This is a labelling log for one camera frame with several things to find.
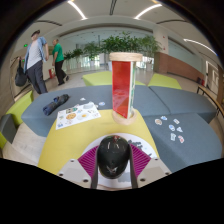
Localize folded dark blue umbrella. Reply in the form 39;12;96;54
42;93;70;117

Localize person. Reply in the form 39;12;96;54
18;29;49;95
51;38;70;86

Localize wooden reception desk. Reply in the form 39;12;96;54
153;51;205;83

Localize black computer mouse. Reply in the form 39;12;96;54
96;135;132;180

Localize yellow-green upholstered bench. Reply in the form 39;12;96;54
147;73;184;90
82;70;146;87

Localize black carry bag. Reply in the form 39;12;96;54
14;59;28;88

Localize yellow-green upholstered sofa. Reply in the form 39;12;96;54
0;90;35;149

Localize rectangular white printed mouse pad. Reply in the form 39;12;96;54
55;101;102;131

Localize row of potted green plants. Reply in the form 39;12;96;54
63;31;163;73

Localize grey upholstered seat block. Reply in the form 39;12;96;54
0;113;17;136

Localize strip ceiling lights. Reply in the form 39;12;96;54
66;0;218;56

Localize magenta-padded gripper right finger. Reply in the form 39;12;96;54
127;143;173;190

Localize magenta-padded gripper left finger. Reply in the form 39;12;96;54
56;144;101;190

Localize red acrylic wooden-ended stand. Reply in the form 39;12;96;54
108;51;144;126

